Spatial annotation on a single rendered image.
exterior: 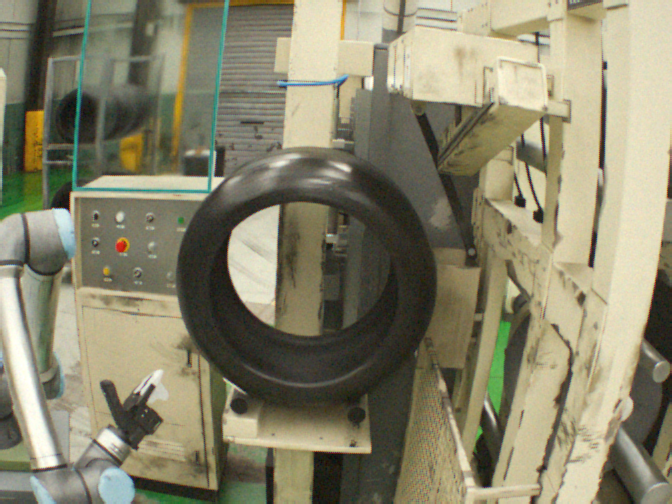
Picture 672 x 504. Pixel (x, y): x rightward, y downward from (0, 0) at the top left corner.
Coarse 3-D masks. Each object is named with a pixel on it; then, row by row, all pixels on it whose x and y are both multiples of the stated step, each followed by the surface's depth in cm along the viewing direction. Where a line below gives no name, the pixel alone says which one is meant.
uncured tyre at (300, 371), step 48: (240, 192) 146; (288, 192) 145; (336, 192) 145; (384, 192) 148; (192, 240) 149; (384, 240) 147; (192, 288) 150; (384, 288) 181; (432, 288) 153; (192, 336) 156; (240, 336) 181; (288, 336) 184; (336, 336) 183; (384, 336) 180; (240, 384) 158; (288, 384) 155; (336, 384) 155
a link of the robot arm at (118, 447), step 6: (102, 432) 135; (108, 432) 135; (96, 438) 134; (102, 438) 134; (108, 438) 134; (114, 438) 134; (120, 438) 136; (102, 444) 133; (108, 444) 133; (114, 444) 134; (120, 444) 134; (126, 444) 137; (114, 450) 133; (120, 450) 134; (126, 450) 136; (120, 456) 134; (126, 456) 136
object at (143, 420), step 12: (132, 396) 144; (132, 408) 139; (144, 408) 141; (132, 420) 140; (144, 420) 140; (156, 420) 143; (120, 432) 136; (132, 432) 140; (144, 432) 143; (132, 444) 139
